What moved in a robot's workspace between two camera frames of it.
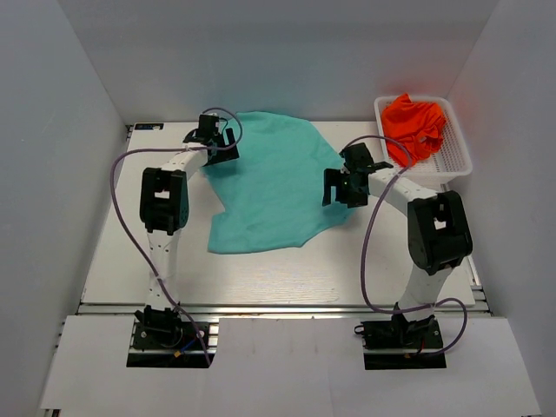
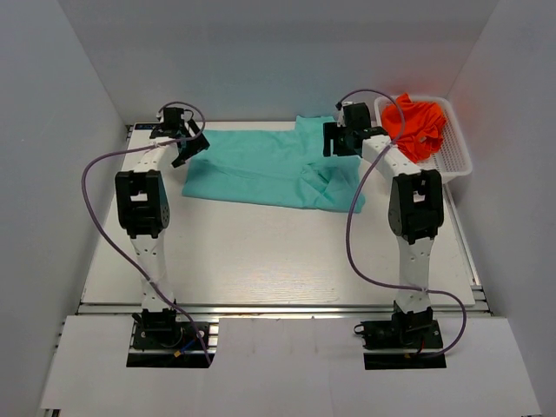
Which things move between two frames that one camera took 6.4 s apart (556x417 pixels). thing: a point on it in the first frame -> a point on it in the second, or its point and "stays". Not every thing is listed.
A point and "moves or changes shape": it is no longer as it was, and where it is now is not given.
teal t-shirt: [272, 192] moves or changes shape
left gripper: [223, 149] -> [191, 143]
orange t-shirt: [419, 126] stays
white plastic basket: [452, 159] stays
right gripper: [339, 188] -> [332, 139]
